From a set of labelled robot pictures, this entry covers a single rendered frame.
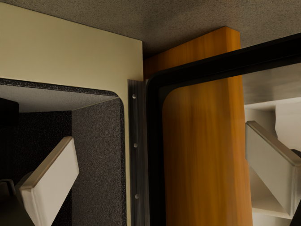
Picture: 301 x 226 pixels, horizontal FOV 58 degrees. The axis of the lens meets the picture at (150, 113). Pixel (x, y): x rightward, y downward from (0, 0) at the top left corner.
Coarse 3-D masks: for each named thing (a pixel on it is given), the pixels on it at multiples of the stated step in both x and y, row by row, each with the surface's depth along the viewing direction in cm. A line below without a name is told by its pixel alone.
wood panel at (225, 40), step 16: (224, 32) 31; (176, 48) 37; (192, 48) 35; (208, 48) 33; (224, 48) 31; (240, 48) 33; (144, 64) 42; (160, 64) 39; (176, 64) 37; (144, 80) 42
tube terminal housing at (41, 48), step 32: (0, 32) 24; (32, 32) 26; (64, 32) 28; (96, 32) 30; (0, 64) 24; (32, 64) 26; (64, 64) 28; (96, 64) 30; (128, 64) 33; (128, 128) 32; (128, 160) 31; (128, 192) 31; (128, 224) 30
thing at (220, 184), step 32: (192, 96) 27; (224, 96) 25; (256, 96) 23; (288, 96) 21; (192, 128) 27; (224, 128) 25; (288, 128) 21; (192, 160) 27; (224, 160) 25; (192, 192) 27; (224, 192) 24; (256, 192) 22; (192, 224) 26; (224, 224) 24; (256, 224) 22; (288, 224) 21
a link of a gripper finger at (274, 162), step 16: (256, 128) 18; (256, 144) 17; (272, 144) 15; (256, 160) 18; (272, 160) 15; (288, 160) 13; (272, 176) 15; (288, 176) 13; (272, 192) 15; (288, 192) 13; (288, 208) 14
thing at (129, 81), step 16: (128, 80) 32; (128, 96) 32; (144, 96) 33; (128, 112) 32; (144, 112) 33; (144, 128) 33; (144, 144) 33; (144, 160) 33; (144, 176) 32; (144, 192) 32; (144, 208) 32; (144, 224) 32
